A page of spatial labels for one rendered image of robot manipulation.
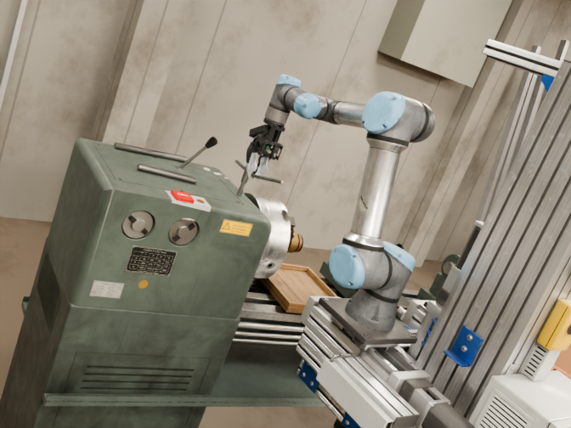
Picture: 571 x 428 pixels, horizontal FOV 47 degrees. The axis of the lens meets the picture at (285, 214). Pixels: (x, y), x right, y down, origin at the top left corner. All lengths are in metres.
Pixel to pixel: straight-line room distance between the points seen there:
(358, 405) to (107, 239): 0.87
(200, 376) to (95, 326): 0.46
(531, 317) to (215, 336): 1.08
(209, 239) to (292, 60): 3.27
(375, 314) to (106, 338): 0.86
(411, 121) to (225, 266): 0.81
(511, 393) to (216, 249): 0.99
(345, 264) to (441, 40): 4.18
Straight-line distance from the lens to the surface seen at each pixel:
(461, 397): 1.95
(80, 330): 2.17
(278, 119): 2.15
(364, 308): 1.91
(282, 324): 2.61
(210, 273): 2.19
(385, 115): 1.74
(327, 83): 5.51
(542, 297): 1.81
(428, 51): 5.73
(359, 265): 1.75
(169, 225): 2.05
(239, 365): 2.74
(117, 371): 2.30
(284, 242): 2.40
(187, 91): 4.86
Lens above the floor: 1.88
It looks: 16 degrees down
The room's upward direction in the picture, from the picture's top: 21 degrees clockwise
